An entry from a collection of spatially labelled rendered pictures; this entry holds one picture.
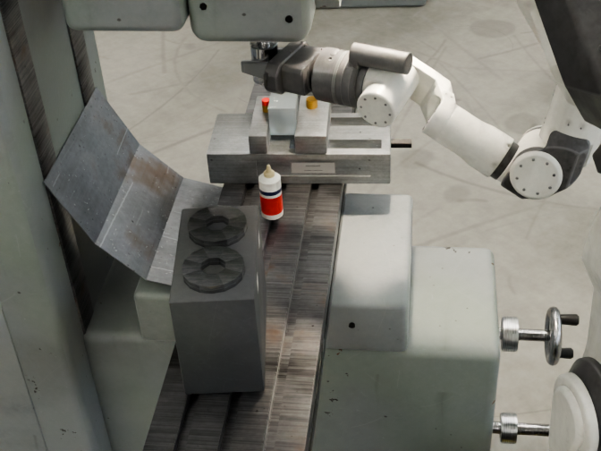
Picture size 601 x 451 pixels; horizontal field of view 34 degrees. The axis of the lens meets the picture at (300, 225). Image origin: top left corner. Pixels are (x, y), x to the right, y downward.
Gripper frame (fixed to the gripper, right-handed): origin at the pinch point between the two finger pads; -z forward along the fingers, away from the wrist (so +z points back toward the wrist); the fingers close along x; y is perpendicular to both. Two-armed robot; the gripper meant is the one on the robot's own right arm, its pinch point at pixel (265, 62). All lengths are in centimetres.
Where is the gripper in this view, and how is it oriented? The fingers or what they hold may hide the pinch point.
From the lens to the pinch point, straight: 166.0
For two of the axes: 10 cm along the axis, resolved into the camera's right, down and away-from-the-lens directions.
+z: 8.8, 2.4, -4.1
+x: -4.7, 5.6, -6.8
